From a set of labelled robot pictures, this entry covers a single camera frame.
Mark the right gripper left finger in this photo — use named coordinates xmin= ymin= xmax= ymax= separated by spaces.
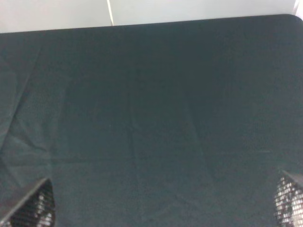
xmin=0 ymin=178 xmax=56 ymax=227

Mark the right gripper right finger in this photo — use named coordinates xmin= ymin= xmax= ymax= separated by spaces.
xmin=274 ymin=170 xmax=303 ymax=227

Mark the black tablecloth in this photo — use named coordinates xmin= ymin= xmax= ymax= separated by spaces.
xmin=0 ymin=15 xmax=303 ymax=227

